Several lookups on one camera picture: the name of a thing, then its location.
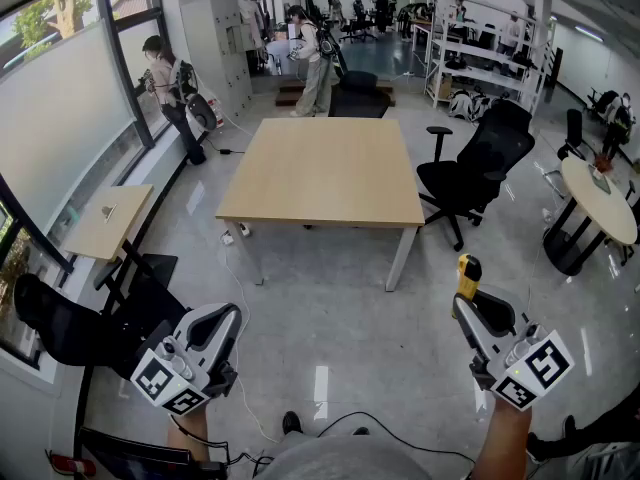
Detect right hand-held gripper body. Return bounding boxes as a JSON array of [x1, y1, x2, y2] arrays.
[[468, 319, 576, 413]]

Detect white metal shelf rack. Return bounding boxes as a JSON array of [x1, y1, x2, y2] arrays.
[[423, 0, 557, 115]]

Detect black monitor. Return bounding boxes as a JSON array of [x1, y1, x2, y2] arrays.
[[78, 426, 229, 480]]

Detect red cylinder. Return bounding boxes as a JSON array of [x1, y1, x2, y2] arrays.
[[49, 453, 97, 477]]

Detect black mesh office chair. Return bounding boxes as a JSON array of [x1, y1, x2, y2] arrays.
[[416, 98, 536, 253], [13, 272, 190, 384], [327, 70, 392, 119]]

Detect white round device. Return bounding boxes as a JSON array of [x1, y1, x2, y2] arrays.
[[184, 92, 221, 133]]

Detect small wooden side table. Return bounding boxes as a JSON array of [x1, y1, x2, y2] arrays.
[[63, 183, 179, 314]]

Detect clothes on rack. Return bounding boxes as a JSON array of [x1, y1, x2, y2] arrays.
[[237, 0, 267, 54]]

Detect person's grey shirt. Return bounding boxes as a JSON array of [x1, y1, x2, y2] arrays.
[[252, 432, 479, 480]]

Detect person's right forearm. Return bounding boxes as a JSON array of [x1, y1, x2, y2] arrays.
[[473, 396, 534, 480]]

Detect black white bags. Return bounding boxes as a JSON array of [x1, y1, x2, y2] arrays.
[[446, 87, 502, 122]]

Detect light wooden square table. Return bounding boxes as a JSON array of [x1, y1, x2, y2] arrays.
[[214, 116, 427, 293]]

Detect round wooden table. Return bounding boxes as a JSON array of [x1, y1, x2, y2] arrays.
[[542, 156, 639, 277]]

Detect yellow black utility knife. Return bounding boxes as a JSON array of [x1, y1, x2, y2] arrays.
[[449, 253, 483, 320]]

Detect person's left forearm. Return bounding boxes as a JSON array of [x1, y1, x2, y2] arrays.
[[165, 406, 212, 464]]

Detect grey metal lockers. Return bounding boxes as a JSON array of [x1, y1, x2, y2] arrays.
[[180, 0, 254, 119]]

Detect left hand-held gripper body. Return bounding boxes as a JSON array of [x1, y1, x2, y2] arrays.
[[129, 335, 239, 418]]

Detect person's left black shoe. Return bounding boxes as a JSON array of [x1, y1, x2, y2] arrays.
[[281, 410, 304, 437]]

